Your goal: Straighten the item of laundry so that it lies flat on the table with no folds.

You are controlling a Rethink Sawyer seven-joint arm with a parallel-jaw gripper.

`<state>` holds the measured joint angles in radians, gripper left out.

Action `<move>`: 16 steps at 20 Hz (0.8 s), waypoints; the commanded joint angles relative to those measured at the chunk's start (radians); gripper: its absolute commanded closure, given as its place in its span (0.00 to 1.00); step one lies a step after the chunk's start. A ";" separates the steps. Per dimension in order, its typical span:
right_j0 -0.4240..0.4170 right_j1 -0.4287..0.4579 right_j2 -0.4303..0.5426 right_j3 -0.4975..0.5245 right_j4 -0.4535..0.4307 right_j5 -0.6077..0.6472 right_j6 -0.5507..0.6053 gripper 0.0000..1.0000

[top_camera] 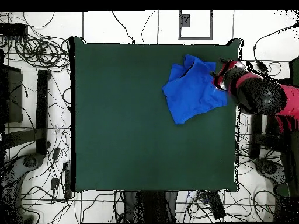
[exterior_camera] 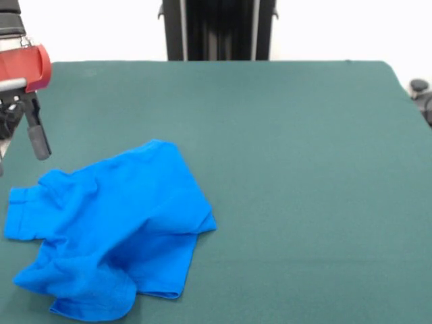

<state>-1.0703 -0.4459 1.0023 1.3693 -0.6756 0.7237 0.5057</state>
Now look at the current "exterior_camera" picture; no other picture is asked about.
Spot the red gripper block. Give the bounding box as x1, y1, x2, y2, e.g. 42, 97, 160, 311
0, 43, 53, 178

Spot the blue shirt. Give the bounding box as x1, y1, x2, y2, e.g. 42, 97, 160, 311
3, 138, 218, 323

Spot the dark green table cloth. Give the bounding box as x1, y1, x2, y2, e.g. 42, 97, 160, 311
0, 59, 432, 324

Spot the grey stand foot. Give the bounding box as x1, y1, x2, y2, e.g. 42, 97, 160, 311
408, 78, 432, 128

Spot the black cable pile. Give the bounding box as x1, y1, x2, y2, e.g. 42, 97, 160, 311
0, 101, 26, 141

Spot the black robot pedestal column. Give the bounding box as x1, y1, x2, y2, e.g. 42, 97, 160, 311
157, 0, 279, 62

